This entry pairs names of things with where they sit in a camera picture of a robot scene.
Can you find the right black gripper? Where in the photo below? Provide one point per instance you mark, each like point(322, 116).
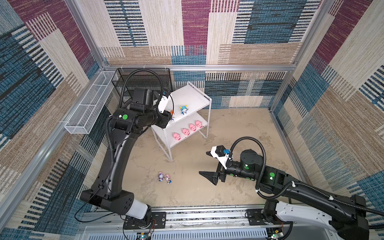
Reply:
point(213, 177)

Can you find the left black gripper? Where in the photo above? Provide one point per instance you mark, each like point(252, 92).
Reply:
point(165, 116)

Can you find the pink rubber pig toy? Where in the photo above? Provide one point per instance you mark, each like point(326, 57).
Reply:
point(186, 132)
point(192, 127)
point(199, 124)
point(177, 136)

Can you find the teal hooded Doraemon figure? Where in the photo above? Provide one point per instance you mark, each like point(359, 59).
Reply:
point(184, 110)

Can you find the pink hooded Doraemon figure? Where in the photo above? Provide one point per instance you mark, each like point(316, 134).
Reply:
point(168, 179)

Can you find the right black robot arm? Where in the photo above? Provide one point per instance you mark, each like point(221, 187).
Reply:
point(288, 199)

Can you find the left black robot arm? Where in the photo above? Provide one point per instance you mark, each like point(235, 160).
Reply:
point(123, 128)

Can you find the white two-tier metal shelf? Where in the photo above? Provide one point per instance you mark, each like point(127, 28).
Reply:
point(196, 100)

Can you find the purple hooded Doraemon figure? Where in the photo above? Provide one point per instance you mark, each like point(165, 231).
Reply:
point(160, 176)

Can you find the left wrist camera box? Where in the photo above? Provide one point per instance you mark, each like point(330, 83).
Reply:
point(162, 104)

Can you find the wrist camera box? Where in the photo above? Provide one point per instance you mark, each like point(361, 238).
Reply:
point(223, 155)
point(162, 104)

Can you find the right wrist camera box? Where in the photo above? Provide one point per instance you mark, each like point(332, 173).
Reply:
point(223, 155)

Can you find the black mesh wire shelf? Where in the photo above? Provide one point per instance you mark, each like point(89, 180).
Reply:
point(142, 79)

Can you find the aluminium front rail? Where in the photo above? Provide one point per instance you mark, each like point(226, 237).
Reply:
point(197, 223)

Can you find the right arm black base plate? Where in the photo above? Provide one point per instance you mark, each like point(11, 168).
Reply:
point(256, 217)

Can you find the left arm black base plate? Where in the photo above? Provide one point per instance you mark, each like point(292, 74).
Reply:
point(156, 220)

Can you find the white wire mesh basket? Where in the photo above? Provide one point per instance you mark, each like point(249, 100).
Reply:
point(88, 110)

